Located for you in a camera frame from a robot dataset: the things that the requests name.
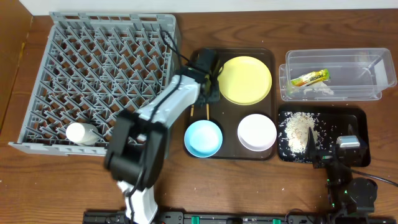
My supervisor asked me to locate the yellow round plate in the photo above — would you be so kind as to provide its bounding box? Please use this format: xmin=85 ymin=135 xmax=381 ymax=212
xmin=218 ymin=56 xmax=272 ymax=106

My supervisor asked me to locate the light blue bowl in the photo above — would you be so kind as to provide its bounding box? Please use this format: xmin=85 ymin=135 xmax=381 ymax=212
xmin=183 ymin=120 xmax=223 ymax=158

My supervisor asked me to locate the green snack wrapper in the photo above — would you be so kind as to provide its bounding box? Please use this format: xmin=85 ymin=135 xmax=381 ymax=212
xmin=291 ymin=69 xmax=330 ymax=86

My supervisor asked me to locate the white cup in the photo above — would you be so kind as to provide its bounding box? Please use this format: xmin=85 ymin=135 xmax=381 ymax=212
xmin=66 ymin=123 xmax=99 ymax=146

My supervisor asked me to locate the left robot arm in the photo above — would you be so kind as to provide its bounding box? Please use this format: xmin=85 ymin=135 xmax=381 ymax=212
xmin=104 ymin=48 xmax=220 ymax=223

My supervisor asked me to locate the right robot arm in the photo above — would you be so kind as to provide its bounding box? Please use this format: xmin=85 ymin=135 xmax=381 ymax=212
xmin=305 ymin=125 xmax=377 ymax=224

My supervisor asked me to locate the black waste tray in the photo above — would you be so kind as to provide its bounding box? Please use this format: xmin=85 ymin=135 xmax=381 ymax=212
xmin=277 ymin=105 xmax=371 ymax=164

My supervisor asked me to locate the spilled rice food waste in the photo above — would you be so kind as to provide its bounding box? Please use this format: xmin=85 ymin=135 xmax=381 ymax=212
xmin=279 ymin=111 xmax=325 ymax=158

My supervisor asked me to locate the dark brown serving tray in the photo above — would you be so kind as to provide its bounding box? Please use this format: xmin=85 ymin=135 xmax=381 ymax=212
xmin=183 ymin=47 xmax=277 ymax=161

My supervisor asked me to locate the clear plastic bin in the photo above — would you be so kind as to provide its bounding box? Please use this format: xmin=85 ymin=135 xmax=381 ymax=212
xmin=279 ymin=48 xmax=397 ymax=101

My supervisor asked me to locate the grey plastic dish rack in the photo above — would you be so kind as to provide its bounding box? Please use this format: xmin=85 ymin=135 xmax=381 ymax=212
xmin=13 ymin=12 xmax=180 ymax=156

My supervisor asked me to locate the black equipment rail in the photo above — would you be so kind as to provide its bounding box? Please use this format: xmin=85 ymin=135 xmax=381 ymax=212
xmin=82 ymin=210 xmax=397 ymax=224

